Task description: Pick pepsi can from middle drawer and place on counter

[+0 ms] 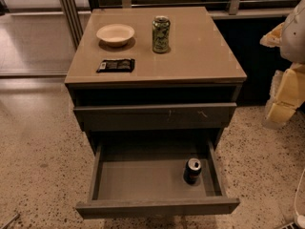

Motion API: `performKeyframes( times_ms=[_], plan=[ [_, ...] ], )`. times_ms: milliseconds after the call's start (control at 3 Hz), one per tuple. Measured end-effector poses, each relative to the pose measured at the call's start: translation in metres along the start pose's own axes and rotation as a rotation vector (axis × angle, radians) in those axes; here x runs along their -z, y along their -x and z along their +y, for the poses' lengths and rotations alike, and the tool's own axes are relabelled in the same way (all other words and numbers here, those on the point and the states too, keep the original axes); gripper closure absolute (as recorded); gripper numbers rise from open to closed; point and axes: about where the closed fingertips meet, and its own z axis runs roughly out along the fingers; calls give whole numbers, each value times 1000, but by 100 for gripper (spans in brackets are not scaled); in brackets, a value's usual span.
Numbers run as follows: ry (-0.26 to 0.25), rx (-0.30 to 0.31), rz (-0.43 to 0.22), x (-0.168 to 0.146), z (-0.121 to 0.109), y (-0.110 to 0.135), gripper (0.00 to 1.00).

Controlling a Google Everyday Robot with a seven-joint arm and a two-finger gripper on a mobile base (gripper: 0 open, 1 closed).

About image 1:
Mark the open grey middle drawer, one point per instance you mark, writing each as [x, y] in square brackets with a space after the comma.
[146, 179]

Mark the white paper bowl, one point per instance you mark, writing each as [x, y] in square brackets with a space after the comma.
[115, 35]

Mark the grey drawer cabinet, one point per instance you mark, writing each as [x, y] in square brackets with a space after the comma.
[199, 67]

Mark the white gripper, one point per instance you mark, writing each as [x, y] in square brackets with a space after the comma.
[294, 38]

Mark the metal rod on floor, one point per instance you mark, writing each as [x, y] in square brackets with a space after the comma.
[6, 224]

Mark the dark blue pepsi can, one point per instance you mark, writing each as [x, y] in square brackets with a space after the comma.
[192, 170]

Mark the closed grey top drawer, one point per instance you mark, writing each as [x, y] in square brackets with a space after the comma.
[154, 117]

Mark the green soda can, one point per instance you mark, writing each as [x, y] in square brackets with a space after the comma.
[160, 33]

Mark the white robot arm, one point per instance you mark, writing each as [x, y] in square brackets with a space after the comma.
[293, 36]

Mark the black snack packet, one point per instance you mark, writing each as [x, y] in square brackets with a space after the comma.
[116, 66]

